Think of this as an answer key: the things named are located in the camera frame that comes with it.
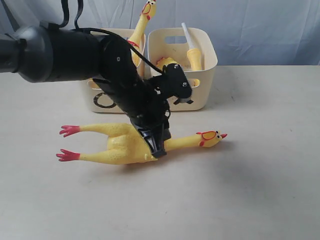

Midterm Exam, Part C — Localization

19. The yellow rubber chicken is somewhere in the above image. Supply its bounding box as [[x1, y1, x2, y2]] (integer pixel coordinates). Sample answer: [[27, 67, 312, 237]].
[[127, 0, 157, 52], [56, 123, 227, 165]]

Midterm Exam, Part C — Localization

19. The cream bin marked X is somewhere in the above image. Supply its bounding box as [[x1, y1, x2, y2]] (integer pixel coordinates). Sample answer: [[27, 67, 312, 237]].
[[147, 27, 218, 112]]

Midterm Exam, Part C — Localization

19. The headless rubber chicken body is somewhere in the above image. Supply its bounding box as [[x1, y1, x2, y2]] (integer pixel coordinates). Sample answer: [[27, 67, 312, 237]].
[[156, 57, 200, 88]]

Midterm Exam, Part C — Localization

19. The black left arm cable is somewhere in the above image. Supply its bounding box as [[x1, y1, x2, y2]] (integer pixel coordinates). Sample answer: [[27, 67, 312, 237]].
[[47, 0, 173, 121]]

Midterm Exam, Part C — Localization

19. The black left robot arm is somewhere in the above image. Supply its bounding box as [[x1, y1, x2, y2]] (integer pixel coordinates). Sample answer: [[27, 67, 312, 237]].
[[0, 25, 171, 158]]

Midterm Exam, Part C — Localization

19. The cream bin marked O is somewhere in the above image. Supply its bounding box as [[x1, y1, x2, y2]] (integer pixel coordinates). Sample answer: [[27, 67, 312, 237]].
[[79, 28, 147, 113]]

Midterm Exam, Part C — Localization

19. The chicken neck with white squeaker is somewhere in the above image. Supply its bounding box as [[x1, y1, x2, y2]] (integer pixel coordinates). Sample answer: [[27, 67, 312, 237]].
[[181, 22, 202, 71]]

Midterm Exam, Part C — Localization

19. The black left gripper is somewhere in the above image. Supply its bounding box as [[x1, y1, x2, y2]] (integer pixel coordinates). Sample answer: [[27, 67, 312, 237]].
[[124, 77, 172, 159]]

